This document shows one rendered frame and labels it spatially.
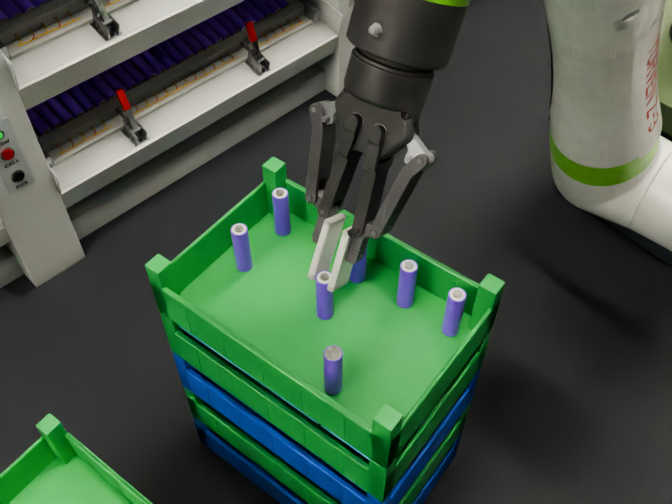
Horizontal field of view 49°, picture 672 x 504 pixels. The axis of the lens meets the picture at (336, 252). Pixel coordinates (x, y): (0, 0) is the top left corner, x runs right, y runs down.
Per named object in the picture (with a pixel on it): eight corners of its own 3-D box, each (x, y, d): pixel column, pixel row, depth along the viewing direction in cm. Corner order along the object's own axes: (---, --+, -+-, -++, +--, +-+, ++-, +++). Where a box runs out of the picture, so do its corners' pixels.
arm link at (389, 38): (335, -31, 59) (433, 8, 56) (405, -29, 68) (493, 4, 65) (317, 43, 62) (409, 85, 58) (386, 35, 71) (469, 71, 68)
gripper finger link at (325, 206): (361, 119, 66) (349, 112, 66) (321, 221, 72) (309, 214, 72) (383, 113, 69) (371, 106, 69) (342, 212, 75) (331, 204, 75)
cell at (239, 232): (256, 264, 84) (250, 226, 79) (245, 274, 83) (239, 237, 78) (243, 257, 85) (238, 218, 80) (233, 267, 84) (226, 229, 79)
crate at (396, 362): (493, 326, 79) (506, 281, 73) (385, 471, 69) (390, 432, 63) (277, 203, 91) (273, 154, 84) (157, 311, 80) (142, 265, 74)
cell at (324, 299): (336, 311, 80) (337, 274, 75) (326, 323, 79) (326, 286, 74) (323, 303, 80) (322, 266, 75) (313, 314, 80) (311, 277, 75)
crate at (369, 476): (482, 365, 85) (493, 326, 79) (381, 504, 75) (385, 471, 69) (281, 245, 97) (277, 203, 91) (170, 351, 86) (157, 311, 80)
